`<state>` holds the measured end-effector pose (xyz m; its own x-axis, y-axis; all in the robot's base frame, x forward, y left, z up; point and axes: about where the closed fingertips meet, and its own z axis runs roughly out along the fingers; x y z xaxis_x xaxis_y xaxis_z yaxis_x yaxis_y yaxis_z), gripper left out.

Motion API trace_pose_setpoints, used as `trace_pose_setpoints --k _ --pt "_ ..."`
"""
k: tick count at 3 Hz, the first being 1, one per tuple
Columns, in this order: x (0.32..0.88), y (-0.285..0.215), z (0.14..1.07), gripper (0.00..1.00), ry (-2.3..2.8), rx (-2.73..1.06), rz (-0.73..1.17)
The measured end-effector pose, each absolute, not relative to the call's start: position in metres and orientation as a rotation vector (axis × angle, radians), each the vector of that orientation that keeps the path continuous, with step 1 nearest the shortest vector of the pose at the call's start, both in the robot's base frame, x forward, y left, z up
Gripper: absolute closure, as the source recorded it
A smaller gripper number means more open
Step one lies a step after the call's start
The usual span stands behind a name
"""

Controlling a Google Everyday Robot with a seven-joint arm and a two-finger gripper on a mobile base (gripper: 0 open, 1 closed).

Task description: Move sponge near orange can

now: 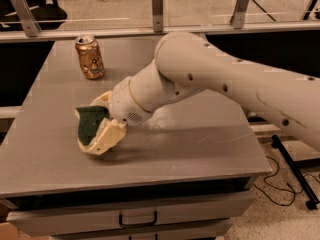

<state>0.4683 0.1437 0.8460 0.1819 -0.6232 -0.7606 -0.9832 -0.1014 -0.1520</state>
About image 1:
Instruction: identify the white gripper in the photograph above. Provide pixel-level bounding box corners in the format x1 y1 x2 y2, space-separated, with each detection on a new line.
75 77 143 156

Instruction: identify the green and yellow sponge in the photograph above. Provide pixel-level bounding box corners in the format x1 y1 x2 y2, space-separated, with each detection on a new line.
76 106 110 146

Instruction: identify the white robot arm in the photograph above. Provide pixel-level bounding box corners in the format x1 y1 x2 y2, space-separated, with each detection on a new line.
75 32 320 155

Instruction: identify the orange soda can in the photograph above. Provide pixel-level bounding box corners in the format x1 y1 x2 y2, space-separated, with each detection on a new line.
75 35 105 80

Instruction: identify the metal railing bar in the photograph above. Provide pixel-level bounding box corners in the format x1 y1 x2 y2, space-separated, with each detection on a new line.
0 21 320 43

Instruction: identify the black office chair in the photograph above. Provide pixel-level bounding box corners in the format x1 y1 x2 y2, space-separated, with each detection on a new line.
0 0 67 31

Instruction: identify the grey upper drawer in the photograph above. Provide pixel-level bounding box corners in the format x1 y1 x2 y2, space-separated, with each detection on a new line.
8 190 255 236

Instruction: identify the grey drawer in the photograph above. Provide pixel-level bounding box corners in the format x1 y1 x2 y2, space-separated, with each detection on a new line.
50 219 232 240
8 190 255 236

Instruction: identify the grey lower drawer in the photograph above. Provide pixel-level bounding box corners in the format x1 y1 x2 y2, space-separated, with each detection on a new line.
50 219 232 240

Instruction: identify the black stand leg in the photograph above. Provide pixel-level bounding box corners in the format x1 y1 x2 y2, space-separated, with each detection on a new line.
272 135 320 210

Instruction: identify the black drawer handle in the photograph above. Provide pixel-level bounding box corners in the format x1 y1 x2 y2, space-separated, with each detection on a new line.
118 211 158 228

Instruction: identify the left metal bracket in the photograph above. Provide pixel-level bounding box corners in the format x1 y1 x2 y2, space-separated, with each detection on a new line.
10 0 41 37

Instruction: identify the metal bracket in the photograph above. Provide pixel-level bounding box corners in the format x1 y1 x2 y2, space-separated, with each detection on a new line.
10 0 41 37
151 0 163 32
230 0 249 29

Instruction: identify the middle metal bracket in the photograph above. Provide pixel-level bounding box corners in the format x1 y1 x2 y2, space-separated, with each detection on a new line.
151 0 163 32

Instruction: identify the right metal bracket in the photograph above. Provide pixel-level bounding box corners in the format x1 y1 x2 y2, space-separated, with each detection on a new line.
230 0 249 29

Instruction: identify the black floor cable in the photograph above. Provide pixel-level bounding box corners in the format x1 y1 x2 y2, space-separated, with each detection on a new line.
253 155 320 207

